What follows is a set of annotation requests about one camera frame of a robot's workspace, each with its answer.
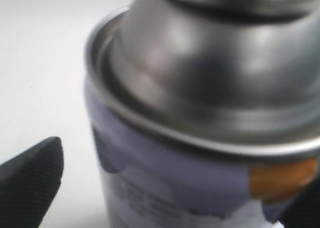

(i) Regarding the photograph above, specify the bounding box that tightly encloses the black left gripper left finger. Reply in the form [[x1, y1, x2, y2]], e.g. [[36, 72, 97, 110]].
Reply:
[[0, 136, 64, 228]]

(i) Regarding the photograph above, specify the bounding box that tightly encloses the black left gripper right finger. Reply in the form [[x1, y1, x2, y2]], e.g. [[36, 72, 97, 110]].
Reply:
[[278, 180, 320, 228]]

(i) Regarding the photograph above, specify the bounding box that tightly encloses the silver spray can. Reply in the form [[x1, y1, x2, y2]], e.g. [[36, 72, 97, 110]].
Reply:
[[84, 0, 320, 228]]

